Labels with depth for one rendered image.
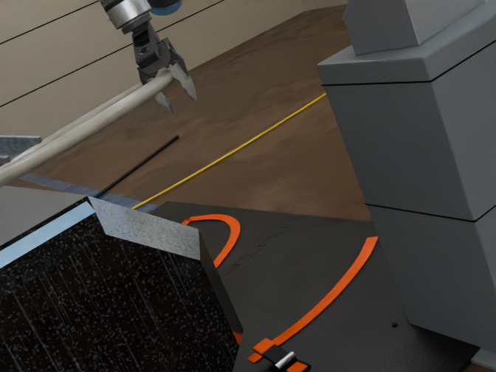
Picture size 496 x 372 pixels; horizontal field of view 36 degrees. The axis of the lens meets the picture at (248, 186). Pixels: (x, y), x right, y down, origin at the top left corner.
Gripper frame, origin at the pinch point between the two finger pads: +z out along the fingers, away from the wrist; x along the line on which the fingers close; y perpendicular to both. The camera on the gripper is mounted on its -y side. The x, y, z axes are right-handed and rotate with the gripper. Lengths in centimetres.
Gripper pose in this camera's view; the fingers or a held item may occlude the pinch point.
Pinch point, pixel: (181, 102)
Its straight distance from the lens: 171.8
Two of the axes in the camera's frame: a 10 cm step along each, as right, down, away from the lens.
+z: 4.9, 8.4, 2.1
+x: -8.7, 4.6, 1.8
